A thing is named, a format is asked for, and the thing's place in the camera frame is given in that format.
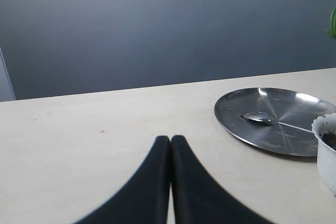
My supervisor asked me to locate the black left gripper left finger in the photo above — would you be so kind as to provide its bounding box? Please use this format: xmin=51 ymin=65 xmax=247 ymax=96
xmin=77 ymin=136 xmax=171 ymax=223

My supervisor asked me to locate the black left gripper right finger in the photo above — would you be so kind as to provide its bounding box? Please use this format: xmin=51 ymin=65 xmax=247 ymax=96
xmin=171 ymin=135 xmax=271 ymax=223

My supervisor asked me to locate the steel spoon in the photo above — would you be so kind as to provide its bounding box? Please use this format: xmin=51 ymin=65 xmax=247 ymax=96
xmin=240 ymin=112 xmax=313 ymax=133

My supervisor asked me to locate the artificial red anthurium plant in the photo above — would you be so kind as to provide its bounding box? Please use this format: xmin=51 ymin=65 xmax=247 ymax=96
xmin=327 ymin=7 xmax=336 ymax=39

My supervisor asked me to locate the white scalloped flower pot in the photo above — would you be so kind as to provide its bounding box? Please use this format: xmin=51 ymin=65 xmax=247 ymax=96
xmin=311 ymin=113 xmax=335 ymax=196

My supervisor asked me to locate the round steel plate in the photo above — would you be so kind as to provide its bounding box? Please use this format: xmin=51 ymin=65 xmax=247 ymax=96
xmin=214 ymin=87 xmax=335 ymax=157

